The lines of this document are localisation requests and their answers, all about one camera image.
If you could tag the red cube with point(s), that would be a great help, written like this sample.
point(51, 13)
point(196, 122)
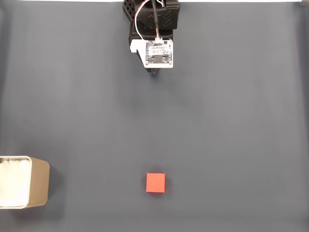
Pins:
point(155, 183)

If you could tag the beige box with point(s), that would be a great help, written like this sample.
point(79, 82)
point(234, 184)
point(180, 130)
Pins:
point(39, 183)

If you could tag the dark blue table mat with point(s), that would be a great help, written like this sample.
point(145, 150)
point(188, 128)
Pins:
point(217, 120)

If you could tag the white camera board mount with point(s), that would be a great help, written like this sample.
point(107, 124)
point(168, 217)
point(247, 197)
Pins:
point(159, 54)

